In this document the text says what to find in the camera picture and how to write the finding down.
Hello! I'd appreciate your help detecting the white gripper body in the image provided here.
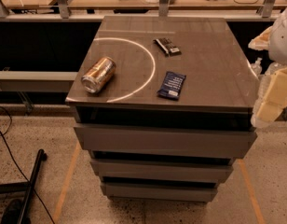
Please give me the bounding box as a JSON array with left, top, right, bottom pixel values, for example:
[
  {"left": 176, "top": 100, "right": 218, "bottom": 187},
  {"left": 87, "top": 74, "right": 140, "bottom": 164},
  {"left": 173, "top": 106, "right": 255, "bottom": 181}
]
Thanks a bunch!
[{"left": 248, "top": 27, "right": 272, "bottom": 50}]

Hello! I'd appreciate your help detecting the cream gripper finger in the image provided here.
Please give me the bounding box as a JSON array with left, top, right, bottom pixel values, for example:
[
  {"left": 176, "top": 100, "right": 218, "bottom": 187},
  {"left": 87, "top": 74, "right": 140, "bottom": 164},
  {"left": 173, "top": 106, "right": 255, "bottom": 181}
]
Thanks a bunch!
[
  {"left": 251, "top": 102, "right": 283, "bottom": 128},
  {"left": 264, "top": 67, "right": 287, "bottom": 108}
]

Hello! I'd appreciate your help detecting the blue rxbar blueberry wrapper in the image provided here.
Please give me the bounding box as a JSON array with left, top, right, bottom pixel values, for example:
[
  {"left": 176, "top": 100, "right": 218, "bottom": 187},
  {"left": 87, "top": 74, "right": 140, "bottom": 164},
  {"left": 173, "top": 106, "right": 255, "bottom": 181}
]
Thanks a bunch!
[{"left": 157, "top": 71, "right": 186, "bottom": 100}]

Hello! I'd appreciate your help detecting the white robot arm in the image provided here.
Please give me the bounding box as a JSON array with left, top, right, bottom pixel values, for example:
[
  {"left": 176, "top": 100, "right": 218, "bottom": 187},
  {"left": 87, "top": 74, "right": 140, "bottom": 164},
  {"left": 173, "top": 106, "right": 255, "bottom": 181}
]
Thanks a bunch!
[{"left": 248, "top": 8, "right": 287, "bottom": 128}]

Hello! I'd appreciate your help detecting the dark rxbar chocolate wrapper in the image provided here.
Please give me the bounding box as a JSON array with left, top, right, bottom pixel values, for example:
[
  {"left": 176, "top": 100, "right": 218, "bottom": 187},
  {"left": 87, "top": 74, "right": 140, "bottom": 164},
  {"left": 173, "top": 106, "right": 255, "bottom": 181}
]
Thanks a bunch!
[{"left": 154, "top": 37, "right": 181, "bottom": 56}]

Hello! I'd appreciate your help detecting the clear sanitizer bottle left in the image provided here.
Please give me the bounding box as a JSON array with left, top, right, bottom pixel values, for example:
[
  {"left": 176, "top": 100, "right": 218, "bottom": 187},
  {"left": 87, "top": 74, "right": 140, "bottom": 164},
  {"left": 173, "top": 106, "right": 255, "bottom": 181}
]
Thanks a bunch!
[{"left": 251, "top": 57, "right": 262, "bottom": 77}]

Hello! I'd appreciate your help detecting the grey drawer cabinet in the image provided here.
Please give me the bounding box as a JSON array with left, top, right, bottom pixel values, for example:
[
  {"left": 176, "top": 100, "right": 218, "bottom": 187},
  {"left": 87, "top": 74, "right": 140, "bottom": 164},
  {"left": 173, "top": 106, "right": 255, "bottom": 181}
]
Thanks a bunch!
[{"left": 66, "top": 16, "right": 258, "bottom": 203}]

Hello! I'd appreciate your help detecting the gold soda can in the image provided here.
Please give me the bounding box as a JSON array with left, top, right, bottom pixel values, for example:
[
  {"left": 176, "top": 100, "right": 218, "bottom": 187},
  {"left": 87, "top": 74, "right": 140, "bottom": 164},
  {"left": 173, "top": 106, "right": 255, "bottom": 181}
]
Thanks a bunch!
[{"left": 81, "top": 57, "right": 116, "bottom": 93}]

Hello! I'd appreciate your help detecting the black stand leg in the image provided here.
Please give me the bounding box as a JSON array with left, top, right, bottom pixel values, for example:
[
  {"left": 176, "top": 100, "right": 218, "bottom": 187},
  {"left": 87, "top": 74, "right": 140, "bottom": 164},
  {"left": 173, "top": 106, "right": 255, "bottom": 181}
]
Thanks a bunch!
[{"left": 0, "top": 149, "right": 47, "bottom": 224}]

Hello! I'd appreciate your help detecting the black cable on floor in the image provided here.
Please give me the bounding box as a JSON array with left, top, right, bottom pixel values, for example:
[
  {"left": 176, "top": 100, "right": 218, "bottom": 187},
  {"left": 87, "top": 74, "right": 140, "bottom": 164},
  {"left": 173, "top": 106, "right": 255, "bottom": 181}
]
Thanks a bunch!
[{"left": 0, "top": 105, "right": 56, "bottom": 224}]

